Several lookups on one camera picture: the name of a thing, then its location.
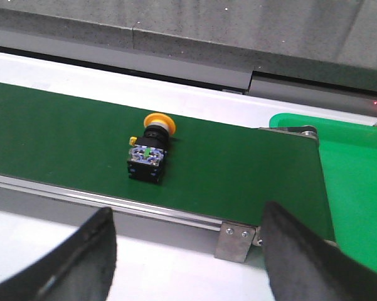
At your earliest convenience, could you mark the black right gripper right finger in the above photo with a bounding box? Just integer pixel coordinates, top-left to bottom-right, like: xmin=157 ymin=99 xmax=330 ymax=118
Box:
xmin=260 ymin=202 xmax=377 ymax=300

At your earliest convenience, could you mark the yellow push button switch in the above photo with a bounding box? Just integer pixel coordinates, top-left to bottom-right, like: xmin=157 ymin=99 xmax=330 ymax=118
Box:
xmin=127 ymin=112 xmax=176 ymax=183

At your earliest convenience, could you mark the aluminium conveyor front rail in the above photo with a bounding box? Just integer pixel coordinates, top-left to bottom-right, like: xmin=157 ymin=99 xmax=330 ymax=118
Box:
xmin=0 ymin=175 xmax=223 ymax=231

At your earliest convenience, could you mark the metal conveyor end bracket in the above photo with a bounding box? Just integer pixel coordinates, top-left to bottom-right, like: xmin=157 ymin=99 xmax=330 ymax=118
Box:
xmin=214 ymin=221 xmax=263 ymax=263

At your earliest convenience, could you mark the green plastic bin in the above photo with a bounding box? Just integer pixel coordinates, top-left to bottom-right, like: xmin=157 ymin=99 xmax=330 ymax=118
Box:
xmin=269 ymin=114 xmax=377 ymax=272

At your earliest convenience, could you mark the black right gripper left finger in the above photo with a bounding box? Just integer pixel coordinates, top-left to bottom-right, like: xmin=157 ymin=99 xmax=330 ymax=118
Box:
xmin=0 ymin=208 xmax=117 ymax=300

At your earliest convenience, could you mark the white conveyor rear rail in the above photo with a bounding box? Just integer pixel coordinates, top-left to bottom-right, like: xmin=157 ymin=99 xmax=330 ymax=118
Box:
xmin=0 ymin=53 xmax=377 ymax=128

